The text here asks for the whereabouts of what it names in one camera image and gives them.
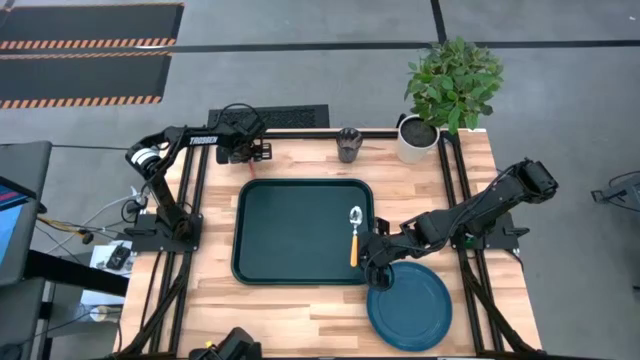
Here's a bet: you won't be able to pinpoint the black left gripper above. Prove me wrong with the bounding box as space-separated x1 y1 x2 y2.
216 141 274 165

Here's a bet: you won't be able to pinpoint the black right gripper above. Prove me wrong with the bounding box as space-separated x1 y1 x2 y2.
358 230 404 292

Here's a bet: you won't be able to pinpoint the blue round plate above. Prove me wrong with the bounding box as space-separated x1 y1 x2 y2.
366 260 454 353

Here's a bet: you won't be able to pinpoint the orange-handled metal spoon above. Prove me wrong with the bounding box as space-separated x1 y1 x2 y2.
348 205 364 269

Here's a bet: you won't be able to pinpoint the dark green plastic tray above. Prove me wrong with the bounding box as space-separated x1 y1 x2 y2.
230 178 376 287

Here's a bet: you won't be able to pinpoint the dark faceted glass cup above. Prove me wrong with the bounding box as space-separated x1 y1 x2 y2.
335 127 364 165

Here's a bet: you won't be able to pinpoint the white plant pot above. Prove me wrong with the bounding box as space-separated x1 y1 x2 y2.
396 113 441 165

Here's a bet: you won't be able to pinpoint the black handheld controller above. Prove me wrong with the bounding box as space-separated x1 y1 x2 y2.
104 244 132 271

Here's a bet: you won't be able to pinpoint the white paper sheet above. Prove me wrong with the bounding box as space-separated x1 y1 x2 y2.
89 239 134 274

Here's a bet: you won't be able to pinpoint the black orange-striped floor mat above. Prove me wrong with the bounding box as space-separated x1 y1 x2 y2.
0 52 174 110
0 2 185 51

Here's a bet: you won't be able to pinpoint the green leafy plant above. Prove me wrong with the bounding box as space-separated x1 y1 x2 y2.
403 35 505 136

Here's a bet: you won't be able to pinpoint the monitor with blue screen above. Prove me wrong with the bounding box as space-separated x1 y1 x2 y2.
0 174 44 287

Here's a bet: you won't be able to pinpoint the black aluminium table frame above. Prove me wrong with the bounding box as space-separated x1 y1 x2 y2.
112 127 546 360

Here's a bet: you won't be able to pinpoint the black table-level camera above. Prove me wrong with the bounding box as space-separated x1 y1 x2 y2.
188 326 264 360

